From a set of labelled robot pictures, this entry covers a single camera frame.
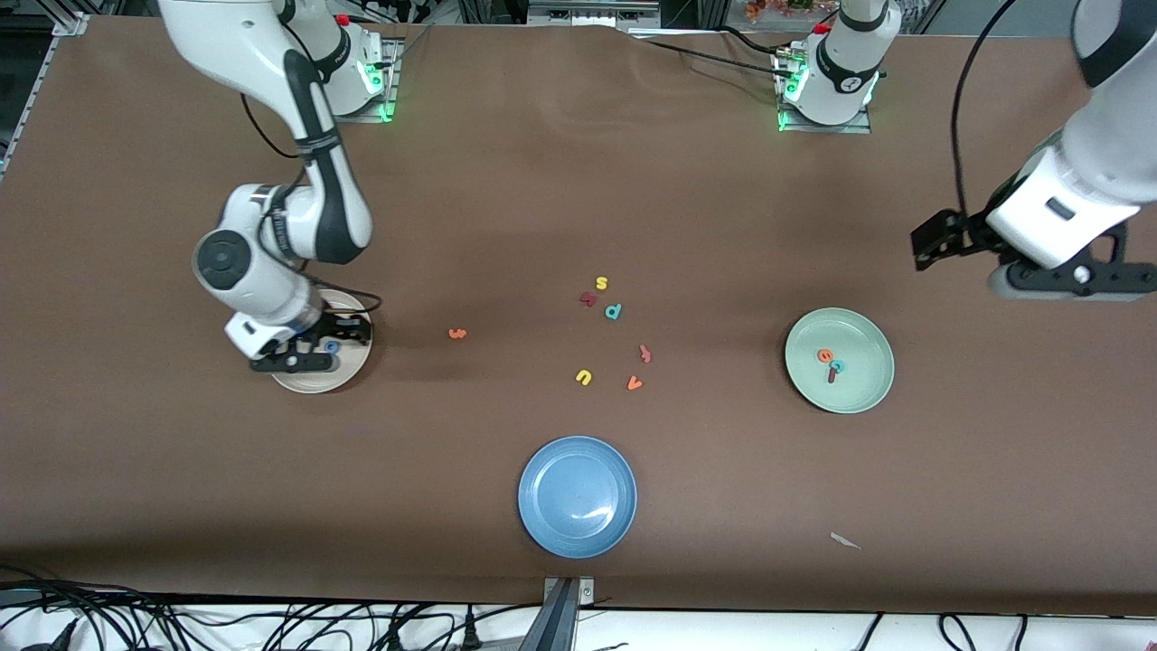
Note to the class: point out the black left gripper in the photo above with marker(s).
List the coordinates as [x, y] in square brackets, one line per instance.
[969, 234]

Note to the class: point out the aluminium frame rail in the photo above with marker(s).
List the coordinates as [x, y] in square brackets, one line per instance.
[70, 23]

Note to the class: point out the grey metal equipment box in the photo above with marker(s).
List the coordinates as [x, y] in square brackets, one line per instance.
[592, 11]

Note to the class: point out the orange artificial flowers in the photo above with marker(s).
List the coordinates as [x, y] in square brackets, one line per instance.
[786, 7]

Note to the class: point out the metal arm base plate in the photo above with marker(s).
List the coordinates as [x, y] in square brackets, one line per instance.
[394, 99]
[850, 128]

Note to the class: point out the black power plug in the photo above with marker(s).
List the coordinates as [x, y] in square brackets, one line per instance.
[470, 633]
[393, 639]

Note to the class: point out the small white paper scrap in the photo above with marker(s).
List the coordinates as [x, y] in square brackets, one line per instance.
[845, 541]

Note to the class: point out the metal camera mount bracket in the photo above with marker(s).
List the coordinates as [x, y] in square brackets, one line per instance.
[562, 615]

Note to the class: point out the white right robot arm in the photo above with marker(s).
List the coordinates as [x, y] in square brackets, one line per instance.
[221, 262]

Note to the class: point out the green plate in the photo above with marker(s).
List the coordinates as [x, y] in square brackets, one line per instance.
[859, 389]

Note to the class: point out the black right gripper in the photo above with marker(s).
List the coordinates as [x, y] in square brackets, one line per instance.
[327, 327]

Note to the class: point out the beige brown plate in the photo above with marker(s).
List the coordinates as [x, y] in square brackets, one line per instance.
[354, 363]

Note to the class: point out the blue plate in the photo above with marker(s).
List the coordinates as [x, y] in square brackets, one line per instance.
[577, 495]

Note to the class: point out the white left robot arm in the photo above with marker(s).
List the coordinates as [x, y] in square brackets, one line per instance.
[1112, 136]

